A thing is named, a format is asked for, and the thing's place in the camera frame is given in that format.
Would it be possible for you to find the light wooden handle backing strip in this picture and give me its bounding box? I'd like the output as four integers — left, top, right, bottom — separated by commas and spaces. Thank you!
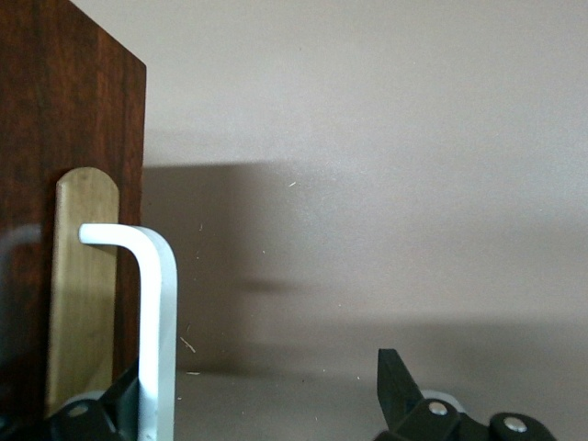
45, 167, 120, 408

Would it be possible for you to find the light wood drawer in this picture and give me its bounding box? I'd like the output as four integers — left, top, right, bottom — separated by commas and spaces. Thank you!
0, 0, 148, 441

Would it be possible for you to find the white drawer handle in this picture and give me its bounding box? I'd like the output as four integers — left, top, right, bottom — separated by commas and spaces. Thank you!
77, 223, 179, 441

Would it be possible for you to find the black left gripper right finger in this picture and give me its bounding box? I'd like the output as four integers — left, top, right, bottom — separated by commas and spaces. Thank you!
374, 347, 560, 441

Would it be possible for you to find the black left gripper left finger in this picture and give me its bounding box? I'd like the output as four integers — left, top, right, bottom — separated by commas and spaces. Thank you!
0, 362, 141, 441

